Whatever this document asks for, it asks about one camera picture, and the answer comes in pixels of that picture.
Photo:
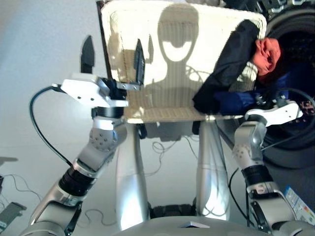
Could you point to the red garment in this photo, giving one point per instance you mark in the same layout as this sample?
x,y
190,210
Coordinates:
x,y
267,56

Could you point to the black garment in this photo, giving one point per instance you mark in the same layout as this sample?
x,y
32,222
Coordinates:
x,y
229,68

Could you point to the dark brown basket stand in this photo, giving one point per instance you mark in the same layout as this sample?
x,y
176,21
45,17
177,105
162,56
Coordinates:
x,y
104,41

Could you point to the pale woven laundry basket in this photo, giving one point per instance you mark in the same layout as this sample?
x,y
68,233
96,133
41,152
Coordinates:
x,y
137,22

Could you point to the silver robot leg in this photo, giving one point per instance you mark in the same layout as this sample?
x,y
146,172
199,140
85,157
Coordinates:
x,y
131,177
212,172

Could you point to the white door hinge brackets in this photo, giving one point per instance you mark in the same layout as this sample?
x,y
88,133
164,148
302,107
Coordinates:
x,y
290,6

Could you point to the blue energy label sticker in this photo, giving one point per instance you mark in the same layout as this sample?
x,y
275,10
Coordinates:
x,y
299,206

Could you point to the black robot pelvis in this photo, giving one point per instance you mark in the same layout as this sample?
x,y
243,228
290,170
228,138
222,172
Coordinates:
x,y
172,211

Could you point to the silver robot torso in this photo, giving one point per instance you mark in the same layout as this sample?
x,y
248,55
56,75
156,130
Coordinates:
x,y
184,228

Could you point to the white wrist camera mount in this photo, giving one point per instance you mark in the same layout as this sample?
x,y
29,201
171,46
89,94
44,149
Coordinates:
x,y
280,114
83,91

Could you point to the grey metal floor bracket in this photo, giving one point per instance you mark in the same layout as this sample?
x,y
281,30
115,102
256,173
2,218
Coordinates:
x,y
11,212

